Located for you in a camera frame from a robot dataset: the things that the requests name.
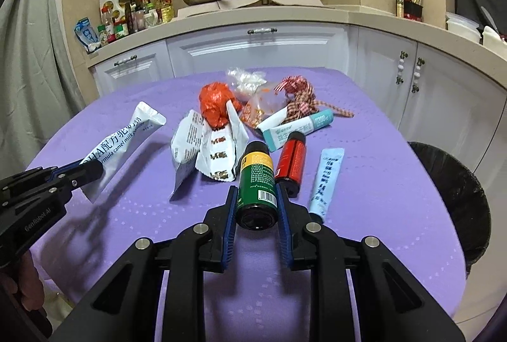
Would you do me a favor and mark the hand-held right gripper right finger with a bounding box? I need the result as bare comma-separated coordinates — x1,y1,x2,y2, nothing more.
275,183,466,342

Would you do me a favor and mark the small white tube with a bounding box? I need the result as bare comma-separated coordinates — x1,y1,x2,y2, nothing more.
255,106,290,135

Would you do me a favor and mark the white kitchen cabinet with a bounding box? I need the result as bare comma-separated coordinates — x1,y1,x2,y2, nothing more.
87,21,507,224

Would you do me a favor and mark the purple tablecloth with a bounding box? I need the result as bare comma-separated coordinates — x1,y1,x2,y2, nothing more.
24,67,468,342

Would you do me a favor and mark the yellow cooking oil bottle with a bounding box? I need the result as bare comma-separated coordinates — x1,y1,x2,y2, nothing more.
156,0,175,24

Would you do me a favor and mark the red bottle black cap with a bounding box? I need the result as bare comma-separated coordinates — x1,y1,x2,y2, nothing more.
274,131,306,197

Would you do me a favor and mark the white lidded container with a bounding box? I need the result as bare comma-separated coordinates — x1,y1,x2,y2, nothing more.
481,25,507,58
446,11,480,42

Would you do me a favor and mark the crumpled clear plastic bag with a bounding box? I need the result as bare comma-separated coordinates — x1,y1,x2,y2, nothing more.
226,67,267,95

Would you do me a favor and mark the blue and white packet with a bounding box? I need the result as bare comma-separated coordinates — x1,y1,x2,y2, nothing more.
74,18,101,54

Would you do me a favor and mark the person's left hand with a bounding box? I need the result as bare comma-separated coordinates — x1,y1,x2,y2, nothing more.
16,249,45,313

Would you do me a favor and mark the cluster of condiment bottles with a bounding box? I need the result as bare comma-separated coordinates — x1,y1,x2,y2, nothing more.
97,0,159,48

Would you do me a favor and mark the black trash bin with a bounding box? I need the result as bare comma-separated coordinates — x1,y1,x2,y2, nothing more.
407,141,492,275

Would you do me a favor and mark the light blue tube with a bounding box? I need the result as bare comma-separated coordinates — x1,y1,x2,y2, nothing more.
308,148,345,224

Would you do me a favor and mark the grey curtain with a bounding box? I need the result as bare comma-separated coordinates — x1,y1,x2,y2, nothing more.
0,0,99,184

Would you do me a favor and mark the red checked ribbon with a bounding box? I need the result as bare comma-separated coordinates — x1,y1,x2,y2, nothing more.
275,75,354,119

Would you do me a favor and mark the grey kitchen utensil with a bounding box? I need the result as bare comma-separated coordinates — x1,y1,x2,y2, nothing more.
480,5,499,30

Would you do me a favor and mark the white packet brown print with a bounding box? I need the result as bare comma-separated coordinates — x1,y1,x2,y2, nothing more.
195,98,249,182

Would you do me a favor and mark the white packet black text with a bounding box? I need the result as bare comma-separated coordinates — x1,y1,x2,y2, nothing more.
170,109,207,202

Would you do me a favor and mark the white milk powder pouch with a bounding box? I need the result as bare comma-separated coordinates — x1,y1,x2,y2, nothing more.
81,101,167,204

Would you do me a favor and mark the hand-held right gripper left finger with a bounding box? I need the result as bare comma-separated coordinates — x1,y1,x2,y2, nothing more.
48,186,240,342

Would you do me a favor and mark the green bottle yellow label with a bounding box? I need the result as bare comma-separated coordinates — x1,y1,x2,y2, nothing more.
235,141,278,231

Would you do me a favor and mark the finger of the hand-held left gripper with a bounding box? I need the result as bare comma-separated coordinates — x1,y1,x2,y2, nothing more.
40,169,104,205
26,160,104,181

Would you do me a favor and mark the orange plastic bag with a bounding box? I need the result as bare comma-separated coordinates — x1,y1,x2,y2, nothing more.
199,82,243,130

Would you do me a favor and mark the clear bag orange print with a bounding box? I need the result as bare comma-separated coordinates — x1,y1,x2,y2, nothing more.
240,86,292,129

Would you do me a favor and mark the teal and white tube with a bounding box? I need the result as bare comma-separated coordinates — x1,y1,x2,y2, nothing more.
262,108,334,152

